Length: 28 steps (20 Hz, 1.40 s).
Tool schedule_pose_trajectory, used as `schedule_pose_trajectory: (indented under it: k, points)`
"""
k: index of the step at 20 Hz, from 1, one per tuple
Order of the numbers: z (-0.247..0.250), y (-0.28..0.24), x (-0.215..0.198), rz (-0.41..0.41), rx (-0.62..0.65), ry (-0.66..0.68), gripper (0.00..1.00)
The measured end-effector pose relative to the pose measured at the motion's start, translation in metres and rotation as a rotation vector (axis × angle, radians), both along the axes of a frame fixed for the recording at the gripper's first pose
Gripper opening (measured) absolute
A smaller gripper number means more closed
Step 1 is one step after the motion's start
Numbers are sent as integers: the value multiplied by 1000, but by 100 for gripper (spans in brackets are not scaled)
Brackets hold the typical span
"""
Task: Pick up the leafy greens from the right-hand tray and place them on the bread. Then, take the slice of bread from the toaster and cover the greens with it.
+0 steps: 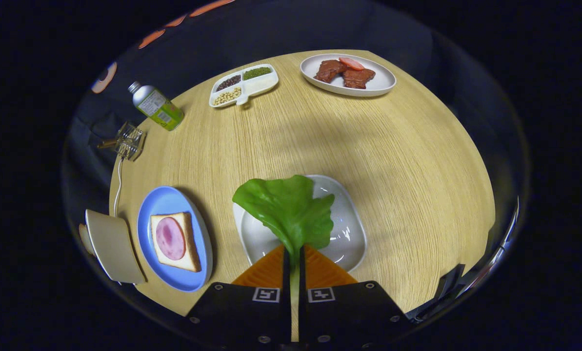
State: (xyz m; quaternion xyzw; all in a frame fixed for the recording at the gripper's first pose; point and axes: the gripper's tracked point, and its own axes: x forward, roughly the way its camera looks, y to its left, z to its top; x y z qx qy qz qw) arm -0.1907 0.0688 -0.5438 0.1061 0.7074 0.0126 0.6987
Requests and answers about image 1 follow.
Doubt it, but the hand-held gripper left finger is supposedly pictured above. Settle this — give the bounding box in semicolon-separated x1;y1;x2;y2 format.
183;244;291;349

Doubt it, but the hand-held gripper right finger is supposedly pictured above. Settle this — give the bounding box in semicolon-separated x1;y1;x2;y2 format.
298;244;416;349

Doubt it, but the green lettuce leaf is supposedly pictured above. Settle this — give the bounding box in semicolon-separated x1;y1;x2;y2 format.
232;175;336;342

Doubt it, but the white square plate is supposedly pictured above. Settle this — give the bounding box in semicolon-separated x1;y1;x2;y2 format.
232;174;368;273

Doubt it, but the pink ham slice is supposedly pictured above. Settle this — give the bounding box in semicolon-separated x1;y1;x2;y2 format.
155;217;187;261

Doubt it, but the blue round plate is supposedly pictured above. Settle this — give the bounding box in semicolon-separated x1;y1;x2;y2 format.
137;186;214;293

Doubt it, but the white toaster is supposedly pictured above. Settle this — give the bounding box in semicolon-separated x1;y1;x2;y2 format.
85;209;147;285

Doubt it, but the white divided bean dish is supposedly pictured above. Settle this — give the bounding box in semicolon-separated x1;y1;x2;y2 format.
209;64;280;109

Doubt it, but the brown meat piece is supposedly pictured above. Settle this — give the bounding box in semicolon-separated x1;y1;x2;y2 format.
342;68;376;90
314;59;348;83

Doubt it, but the silver bottle green label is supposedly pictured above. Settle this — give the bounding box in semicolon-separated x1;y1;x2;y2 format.
127;81;185;132

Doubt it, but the white oval plate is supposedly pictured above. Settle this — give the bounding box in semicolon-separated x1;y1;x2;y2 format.
300;53;397;97

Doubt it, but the white power cable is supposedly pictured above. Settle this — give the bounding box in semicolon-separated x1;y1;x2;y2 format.
113;156;125;217

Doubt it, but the metal wire basket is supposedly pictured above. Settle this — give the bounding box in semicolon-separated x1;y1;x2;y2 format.
97;122;146;162

